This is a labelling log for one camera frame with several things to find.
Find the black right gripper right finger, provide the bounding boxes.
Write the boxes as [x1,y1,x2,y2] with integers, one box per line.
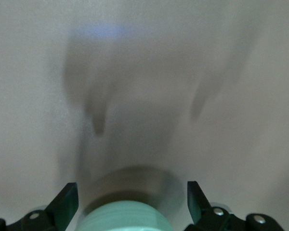
[184,180,286,231]

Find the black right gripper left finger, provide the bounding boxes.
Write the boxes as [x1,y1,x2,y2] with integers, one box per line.
[0,182,79,231]

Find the pale green bowl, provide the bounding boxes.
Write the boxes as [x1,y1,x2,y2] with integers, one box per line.
[78,199,174,231]

